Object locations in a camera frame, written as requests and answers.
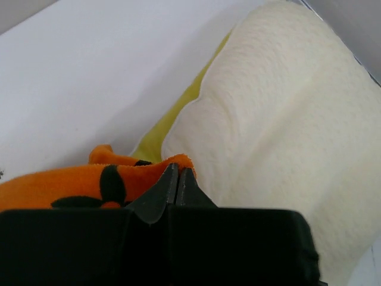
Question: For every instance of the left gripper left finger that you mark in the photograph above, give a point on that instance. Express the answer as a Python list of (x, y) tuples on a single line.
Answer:
[(150, 206)]

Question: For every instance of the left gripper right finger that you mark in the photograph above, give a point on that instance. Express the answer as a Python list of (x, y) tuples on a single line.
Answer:
[(189, 193)]

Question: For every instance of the orange patterned pillowcase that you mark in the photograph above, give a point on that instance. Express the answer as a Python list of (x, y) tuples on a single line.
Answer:
[(108, 180)]

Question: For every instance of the cream white pillow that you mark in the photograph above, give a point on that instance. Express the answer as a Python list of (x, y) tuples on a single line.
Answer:
[(284, 117)]

